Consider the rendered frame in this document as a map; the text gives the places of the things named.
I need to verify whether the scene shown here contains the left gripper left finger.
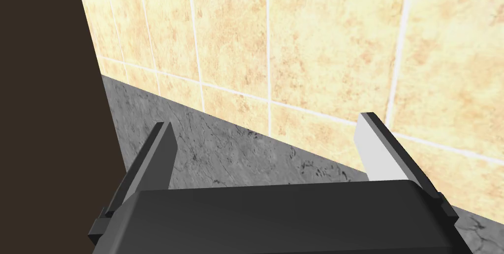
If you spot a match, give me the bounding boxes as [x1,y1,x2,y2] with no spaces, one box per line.
[88,121,178,246]

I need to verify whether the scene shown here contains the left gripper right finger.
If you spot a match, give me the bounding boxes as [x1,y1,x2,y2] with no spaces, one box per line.
[353,112,460,229]

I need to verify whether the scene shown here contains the dark brown cabinet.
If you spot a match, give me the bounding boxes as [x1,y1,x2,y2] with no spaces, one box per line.
[0,0,127,254]

